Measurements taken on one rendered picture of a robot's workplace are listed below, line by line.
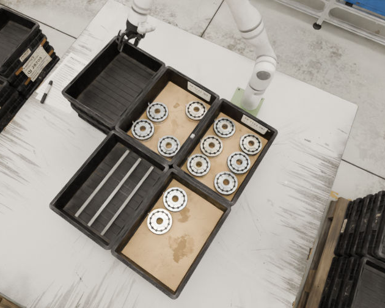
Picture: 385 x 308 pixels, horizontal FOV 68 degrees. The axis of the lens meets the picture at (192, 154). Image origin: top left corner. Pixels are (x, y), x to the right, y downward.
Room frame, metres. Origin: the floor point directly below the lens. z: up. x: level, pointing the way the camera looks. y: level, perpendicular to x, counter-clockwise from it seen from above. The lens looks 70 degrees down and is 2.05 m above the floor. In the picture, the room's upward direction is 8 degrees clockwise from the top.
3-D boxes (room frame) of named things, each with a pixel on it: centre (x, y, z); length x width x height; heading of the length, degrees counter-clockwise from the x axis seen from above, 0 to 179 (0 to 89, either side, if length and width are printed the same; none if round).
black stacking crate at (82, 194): (0.22, 0.30, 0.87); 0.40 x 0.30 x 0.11; 154
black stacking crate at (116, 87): (0.71, 0.40, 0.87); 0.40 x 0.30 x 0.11; 154
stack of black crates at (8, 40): (1.10, 1.27, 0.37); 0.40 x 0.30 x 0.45; 161
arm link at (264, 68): (0.80, -0.26, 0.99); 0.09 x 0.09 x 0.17; 82
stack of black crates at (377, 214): (0.27, -1.19, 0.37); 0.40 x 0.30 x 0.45; 161
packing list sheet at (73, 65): (0.79, 0.72, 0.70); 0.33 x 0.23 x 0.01; 161
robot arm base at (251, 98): (0.79, -0.26, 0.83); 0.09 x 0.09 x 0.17; 83
